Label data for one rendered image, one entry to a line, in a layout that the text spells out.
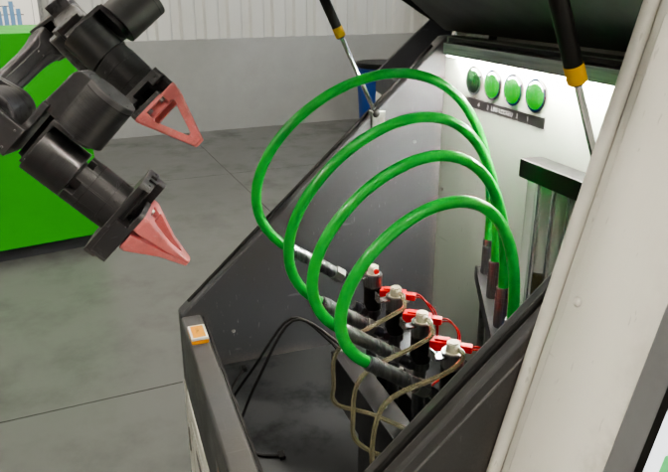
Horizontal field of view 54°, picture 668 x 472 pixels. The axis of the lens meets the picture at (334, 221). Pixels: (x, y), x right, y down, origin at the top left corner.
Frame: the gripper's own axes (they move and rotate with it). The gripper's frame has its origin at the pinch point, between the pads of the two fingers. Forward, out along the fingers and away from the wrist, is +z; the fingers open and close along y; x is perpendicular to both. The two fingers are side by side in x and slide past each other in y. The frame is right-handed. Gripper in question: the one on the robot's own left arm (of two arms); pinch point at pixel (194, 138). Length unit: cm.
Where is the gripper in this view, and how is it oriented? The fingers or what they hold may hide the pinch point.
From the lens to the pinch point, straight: 90.1
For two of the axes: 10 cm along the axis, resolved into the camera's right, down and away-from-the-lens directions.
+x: -6.9, 7.2, -0.4
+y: -1.5, -0.9, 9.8
